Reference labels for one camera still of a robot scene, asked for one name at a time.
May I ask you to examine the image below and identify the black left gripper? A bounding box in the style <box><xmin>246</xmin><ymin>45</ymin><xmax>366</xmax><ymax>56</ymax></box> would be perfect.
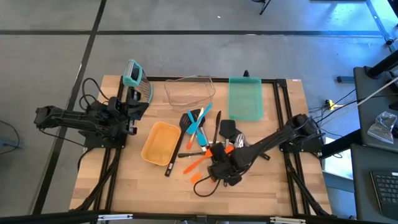
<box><xmin>123</xmin><ymin>88</ymin><xmax>150</xmax><ymax>136</ymax></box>

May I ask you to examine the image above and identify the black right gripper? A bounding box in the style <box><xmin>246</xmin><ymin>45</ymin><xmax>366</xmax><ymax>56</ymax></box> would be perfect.
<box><xmin>207</xmin><ymin>142</ymin><xmax>250</xmax><ymax>188</ymax></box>

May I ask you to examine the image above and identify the long orange silicone spatula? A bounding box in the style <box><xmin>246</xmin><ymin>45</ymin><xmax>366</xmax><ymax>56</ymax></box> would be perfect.
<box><xmin>182</xmin><ymin>144</ymin><xmax>234</xmax><ymax>175</ymax></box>

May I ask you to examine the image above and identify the narrow teal silicone spatula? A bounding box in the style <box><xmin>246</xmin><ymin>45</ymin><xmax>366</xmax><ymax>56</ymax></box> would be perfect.
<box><xmin>187</xmin><ymin>110</ymin><xmax>208</xmax><ymax>148</ymax></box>

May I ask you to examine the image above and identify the all-black slotted spatula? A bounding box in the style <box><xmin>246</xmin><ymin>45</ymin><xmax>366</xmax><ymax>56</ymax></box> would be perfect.
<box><xmin>164</xmin><ymin>112</ymin><xmax>192</xmax><ymax>177</ymax></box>

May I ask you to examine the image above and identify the wide teal silicone spatula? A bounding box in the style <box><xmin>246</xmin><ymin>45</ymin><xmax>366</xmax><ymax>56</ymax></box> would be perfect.
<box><xmin>185</xmin><ymin>103</ymin><xmax>214</xmax><ymax>136</ymax></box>

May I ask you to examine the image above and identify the yellow-orange plastic bin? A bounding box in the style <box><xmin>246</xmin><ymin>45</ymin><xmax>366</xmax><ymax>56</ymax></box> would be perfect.
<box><xmin>141</xmin><ymin>121</ymin><xmax>182</xmax><ymax>167</ymax></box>

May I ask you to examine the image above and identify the slotted black turner steel neck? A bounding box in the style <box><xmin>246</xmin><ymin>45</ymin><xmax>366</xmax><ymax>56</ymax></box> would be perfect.
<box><xmin>188</xmin><ymin>108</ymin><xmax>210</xmax><ymax>149</ymax></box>

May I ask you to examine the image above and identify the clear plastic bin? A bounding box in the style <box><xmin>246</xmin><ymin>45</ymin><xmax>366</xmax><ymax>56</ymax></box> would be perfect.
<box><xmin>164</xmin><ymin>74</ymin><xmax>216</xmax><ymax>112</ymax></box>

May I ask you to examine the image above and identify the teal translucent plastic bin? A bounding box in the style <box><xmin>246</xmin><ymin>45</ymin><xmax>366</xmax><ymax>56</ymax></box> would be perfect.
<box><xmin>228</xmin><ymin>76</ymin><xmax>264</xmax><ymax>122</ymax></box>

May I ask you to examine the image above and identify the black desk beam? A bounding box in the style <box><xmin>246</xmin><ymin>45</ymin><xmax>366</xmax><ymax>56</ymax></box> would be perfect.
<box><xmin>319</xmin><ymin>128</ymin><xmax>364</xmax><ymax>160</ymax></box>

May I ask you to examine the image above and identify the black rig crossbar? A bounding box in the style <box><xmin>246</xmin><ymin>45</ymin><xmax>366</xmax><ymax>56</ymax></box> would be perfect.
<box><xmin>0</xmin><ymin>210</ymin><xmax>398</xmax><ymax>224</ymax></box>

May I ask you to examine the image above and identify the dark grey desk with keyboard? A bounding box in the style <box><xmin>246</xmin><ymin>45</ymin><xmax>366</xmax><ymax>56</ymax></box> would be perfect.
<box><xmin>350</xmin><ymin>142</ymin><xmax>398</xmax><ymax>223</ymax></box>

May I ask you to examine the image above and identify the black stand leg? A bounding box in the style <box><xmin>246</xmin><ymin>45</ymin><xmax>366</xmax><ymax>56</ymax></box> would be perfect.
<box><xmin>251</xmin><ymin>0</ymin><xmax>272</xmax><ymax>16</ymax></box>

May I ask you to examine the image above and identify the clear plastic bag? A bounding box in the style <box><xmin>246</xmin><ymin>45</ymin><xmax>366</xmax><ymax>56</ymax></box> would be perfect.
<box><xmin>367</xmin><ymin>111</ymin><xmax>398</xmax><ymax>145</ymax></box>

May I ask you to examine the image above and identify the black computer keyboard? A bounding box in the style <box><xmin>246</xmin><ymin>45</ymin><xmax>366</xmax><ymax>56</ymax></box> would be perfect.
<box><xmin>369</xmin><ymin>170</ymin><xmax>398</xmax><ymax>220</ymax></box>

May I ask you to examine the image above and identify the black desk leg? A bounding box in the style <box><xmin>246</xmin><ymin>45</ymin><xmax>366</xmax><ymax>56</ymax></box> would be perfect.
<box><xmin>366</xmin><ymin>49</ymin><xmax>398</xmax><ymax>79</ymax></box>

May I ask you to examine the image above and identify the metal table leg with caster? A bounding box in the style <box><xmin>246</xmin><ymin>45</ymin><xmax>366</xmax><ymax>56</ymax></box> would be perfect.
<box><xmin>366</xmin><ymin>0</ymin><xmax>398</xmax><ymax>52</ymax></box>

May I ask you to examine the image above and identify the steel box grater teal handle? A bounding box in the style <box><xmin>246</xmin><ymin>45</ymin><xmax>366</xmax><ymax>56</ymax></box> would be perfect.
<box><xmin>122</xmin><ymin>58</ymin><xmax>154</xmax><ymax>105</ymax></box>

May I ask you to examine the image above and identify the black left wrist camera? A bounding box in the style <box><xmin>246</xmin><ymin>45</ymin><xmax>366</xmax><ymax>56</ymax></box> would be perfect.
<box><xmin>107</xmin><ymin>96</ymin><xmax>126</xmax><ymax>116</ymax></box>

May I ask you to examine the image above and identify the solid black turner long handle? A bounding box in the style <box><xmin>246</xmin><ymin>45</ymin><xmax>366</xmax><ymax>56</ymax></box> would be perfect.
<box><xmin>218</xmin><ymin>119</ymin><xmax>238</xmax><ymax>147</ymax></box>

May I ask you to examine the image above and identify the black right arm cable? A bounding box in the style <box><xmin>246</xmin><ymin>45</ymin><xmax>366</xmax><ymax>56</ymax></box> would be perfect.
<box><xmin>193</xmin><ymin>175</ymin><xmax>226</xmax><ymax>198</ymax></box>

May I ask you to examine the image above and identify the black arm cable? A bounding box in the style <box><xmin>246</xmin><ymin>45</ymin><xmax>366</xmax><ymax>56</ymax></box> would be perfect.
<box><xmin>78</xmin><ymin>77</ymin><xmax>110</xmax><ymax>110</ymax></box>
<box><xmin>193</xmin><ymin>175</ymin><xmax>226</xmax><ymax>198</ymax></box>

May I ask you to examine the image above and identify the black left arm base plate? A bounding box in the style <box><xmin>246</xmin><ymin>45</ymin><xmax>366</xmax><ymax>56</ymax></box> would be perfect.
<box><xmin>78</xmin><ymin>123</ymin><xmax>129</xmax><ymax>149</ymax></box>

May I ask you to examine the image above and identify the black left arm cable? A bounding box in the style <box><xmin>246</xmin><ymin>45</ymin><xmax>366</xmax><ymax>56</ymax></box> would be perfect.
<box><xmin>78</xmin><ymin>77</ymin><xmax>110</xmax><ymax>110</ymax></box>

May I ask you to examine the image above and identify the silver bracket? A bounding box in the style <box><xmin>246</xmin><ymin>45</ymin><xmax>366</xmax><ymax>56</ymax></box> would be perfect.
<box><xmin>97</xmin><ymin>213</ymin><xmax>134</xmax><ymax>222</ymax></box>
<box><xmin>269</xmin><ymin>216</ymin><xmax>307</xmax><ymax>224</ymax></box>

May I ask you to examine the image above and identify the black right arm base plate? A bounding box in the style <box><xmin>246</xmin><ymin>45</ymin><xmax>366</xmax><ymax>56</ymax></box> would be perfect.
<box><xmin>277</xmin><ymin>136</ymin><xmax>324</xmax><ymax>154</ymax></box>

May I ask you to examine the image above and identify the white cable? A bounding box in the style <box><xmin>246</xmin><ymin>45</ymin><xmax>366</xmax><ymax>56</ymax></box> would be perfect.
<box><xmin>356</xmin><ymin>75</ymin><xmax>398</xmax><ymax>107</ymax></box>

